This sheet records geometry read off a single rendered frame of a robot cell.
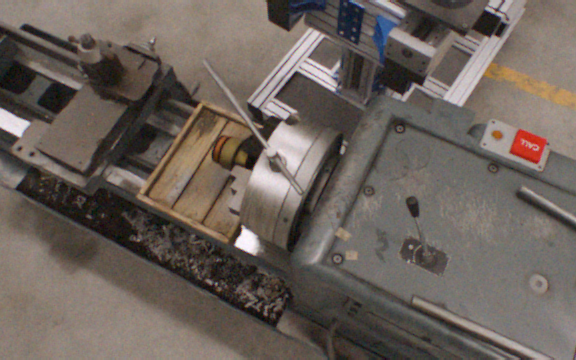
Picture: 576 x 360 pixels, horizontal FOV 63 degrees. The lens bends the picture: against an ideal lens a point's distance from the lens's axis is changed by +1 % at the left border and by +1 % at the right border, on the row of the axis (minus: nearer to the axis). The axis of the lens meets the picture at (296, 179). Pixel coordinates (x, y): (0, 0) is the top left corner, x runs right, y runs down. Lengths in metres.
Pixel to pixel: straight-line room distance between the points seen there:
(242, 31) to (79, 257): 1.48
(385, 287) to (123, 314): 1.57
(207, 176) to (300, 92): 1.03
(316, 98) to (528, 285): 1.54
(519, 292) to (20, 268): 2.13
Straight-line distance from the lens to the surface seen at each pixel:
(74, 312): 2.38
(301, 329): 1.61
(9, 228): 2.63
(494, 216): 1.01
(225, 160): 1.16
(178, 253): 1.66
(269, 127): 1.09
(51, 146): 1.49
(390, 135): 1.02
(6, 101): 1.80
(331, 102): 2.28
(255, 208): 1.03
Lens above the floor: 2.14
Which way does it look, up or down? 67 degrees down
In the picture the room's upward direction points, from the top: 1 degrees counter-clockwise
